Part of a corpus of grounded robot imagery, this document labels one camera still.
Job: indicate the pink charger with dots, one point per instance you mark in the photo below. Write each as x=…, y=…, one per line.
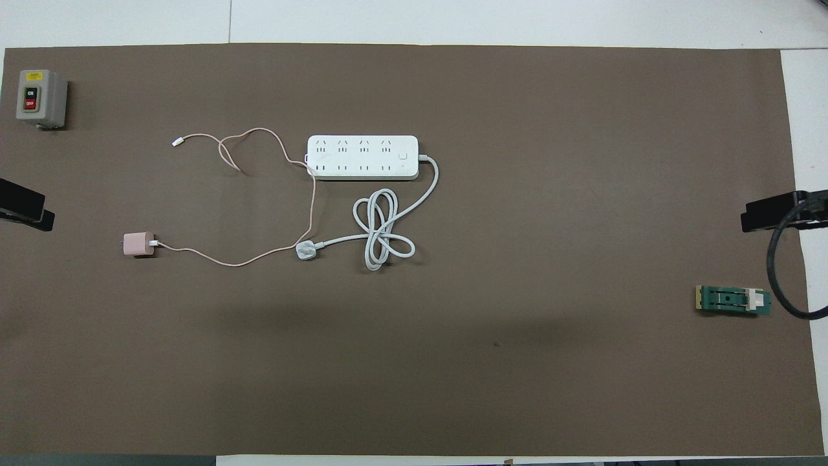
x=138, y=243

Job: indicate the white power strip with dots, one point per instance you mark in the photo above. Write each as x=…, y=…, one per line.
x=362, y=157

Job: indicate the green circuit board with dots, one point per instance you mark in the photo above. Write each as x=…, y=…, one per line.
x=733, y=300

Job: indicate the grey on-off switch box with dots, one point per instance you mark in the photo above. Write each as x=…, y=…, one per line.
x=40, y=97

